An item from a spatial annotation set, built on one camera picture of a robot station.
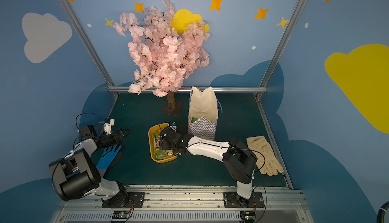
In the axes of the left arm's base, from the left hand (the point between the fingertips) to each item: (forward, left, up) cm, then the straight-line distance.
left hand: (128, 132), depth 88 cm
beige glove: (-15, -84, -9) cm, 86 cm away
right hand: (-5, -23, 0) cm, 24 cm away
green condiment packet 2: (+1, -39, +13) cm, 41 cm away
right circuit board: (-38, -66, -11) cm, 77 cm away
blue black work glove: (-15, +4, +4) cm, 16 cm away
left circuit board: (-39, -5, -11) cm, 41 cm away
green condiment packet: (-9, -19, -8) cm, 22 cm away
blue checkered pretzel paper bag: (+20, -45, -6) cm, 50 cm away
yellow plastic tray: (+6, -12, -5) cm, 14 cm away
